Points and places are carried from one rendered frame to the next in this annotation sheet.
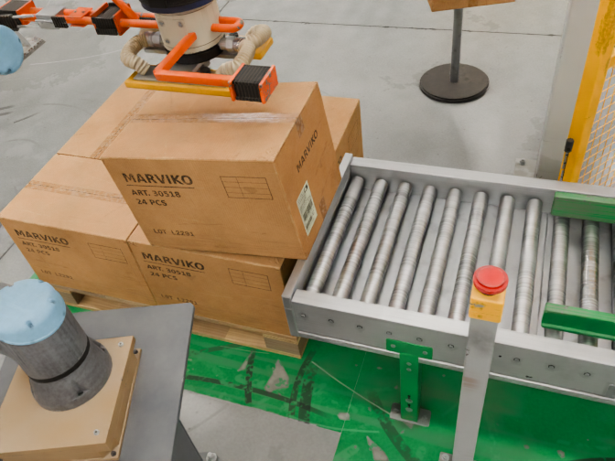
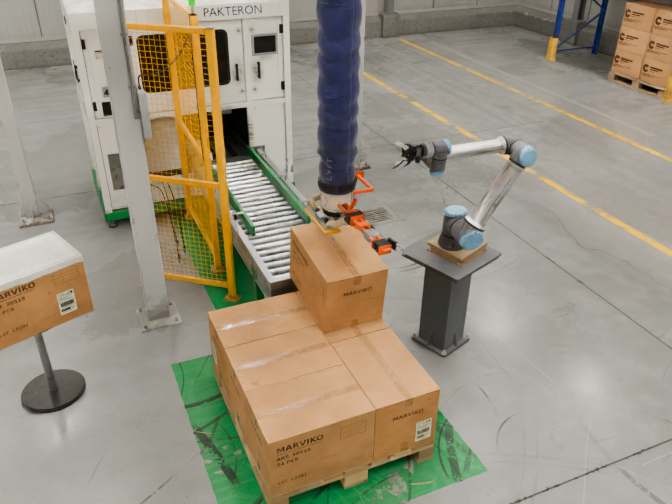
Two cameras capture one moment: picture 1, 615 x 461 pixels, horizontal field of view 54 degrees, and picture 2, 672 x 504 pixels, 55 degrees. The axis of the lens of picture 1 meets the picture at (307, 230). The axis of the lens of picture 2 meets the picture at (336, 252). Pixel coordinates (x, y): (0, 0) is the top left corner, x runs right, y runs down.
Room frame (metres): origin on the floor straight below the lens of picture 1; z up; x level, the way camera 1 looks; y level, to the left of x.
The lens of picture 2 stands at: (4.23, 2.45, 2.99)
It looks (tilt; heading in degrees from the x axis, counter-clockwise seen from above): 31 degrees down; 220
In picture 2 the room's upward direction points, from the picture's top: 1 degrees clockwise
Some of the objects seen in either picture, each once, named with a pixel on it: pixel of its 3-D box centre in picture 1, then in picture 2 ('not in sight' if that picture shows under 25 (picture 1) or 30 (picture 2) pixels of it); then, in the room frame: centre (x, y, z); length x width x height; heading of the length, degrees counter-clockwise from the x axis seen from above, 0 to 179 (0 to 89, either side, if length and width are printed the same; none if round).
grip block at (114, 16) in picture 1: (113, 18); (354, 217); (1.69, 0.45, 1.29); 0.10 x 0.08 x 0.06; 154
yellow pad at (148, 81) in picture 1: (184, 75); not in sight; (1.50, 0.26, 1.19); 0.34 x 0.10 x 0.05; 64
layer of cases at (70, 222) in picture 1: (199, 190); (315, 373); (2.02, 0.43, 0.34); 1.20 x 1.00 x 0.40; 64
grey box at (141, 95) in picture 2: not in sight; (143, 111); (1.95, -1.12, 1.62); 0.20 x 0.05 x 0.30; 64
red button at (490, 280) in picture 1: (490, 282); not in sight; (0.75, -0.35, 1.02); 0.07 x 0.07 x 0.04
